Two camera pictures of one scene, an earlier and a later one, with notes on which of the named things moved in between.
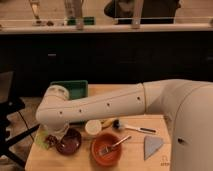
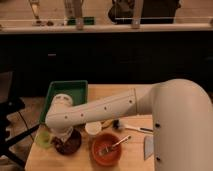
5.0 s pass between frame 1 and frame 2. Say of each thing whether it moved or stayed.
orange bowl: stayed
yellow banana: stayed
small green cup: stayed
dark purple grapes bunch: moved
